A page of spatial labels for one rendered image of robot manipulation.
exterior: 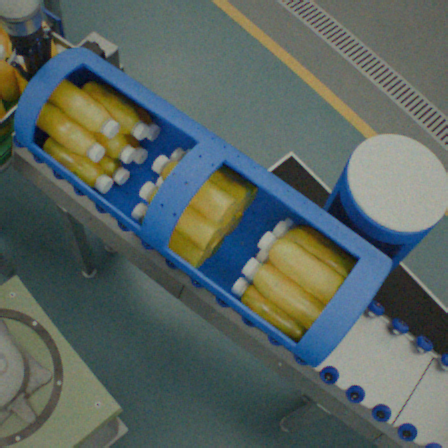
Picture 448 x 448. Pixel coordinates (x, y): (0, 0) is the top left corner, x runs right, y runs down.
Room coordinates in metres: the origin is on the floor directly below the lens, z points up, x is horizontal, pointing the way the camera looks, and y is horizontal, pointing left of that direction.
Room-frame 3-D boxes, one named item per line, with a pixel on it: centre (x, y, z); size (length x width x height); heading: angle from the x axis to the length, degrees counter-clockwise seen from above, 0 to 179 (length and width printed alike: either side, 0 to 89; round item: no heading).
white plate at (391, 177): (0.80, -0.41, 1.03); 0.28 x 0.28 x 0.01
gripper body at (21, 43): (0.79, 0.49, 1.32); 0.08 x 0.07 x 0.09; 153
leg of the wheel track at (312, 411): (0.29, -0.39, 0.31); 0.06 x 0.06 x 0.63; 63
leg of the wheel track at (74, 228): (0.73, 0.49, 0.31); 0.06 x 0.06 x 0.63; 63
